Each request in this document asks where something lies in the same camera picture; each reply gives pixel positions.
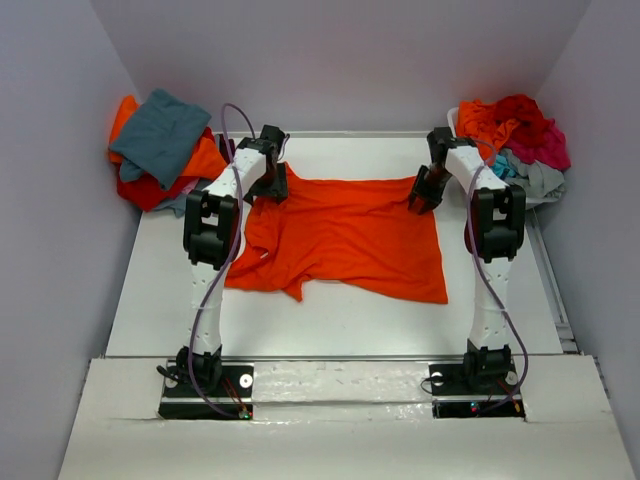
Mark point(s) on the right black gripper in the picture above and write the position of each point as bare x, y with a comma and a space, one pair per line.
432, 198

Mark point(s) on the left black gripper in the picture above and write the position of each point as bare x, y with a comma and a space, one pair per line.
277, 190

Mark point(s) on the orange t shirt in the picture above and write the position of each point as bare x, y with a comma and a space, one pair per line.
358, 232
205, 162

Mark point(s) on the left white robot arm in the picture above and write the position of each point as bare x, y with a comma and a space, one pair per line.
213, 229

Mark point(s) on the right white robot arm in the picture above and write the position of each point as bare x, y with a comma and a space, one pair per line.
493, 234

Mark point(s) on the dark maroon t shirt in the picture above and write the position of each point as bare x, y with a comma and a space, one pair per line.
227, 149

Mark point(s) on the orange folded t shirt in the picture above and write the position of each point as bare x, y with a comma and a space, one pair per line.
205, 162

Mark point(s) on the white laundry basket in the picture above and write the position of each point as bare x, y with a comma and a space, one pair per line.
531, 202

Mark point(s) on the cyan crumpled t shirt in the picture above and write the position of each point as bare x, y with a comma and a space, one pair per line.
502, 168

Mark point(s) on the pink folded t shirt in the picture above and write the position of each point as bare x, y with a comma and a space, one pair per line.
190, 187

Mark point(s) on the grey-blue bottom t shirt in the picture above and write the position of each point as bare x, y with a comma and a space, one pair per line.
176, 205

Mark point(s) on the grey crumpled t shirt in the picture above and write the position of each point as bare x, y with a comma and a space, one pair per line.
537, 180

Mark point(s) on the red crumpled t shirt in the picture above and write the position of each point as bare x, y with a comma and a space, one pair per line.
532, 125

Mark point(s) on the magenta crumpled t shirt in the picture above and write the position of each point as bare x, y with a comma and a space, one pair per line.
553, 151

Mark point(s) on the teal folded t shirt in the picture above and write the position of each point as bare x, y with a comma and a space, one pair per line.
159, 138

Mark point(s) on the red folded t shirt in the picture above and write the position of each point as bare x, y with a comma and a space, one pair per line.
147, 194

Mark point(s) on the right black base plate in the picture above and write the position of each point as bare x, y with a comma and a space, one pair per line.
456, 397

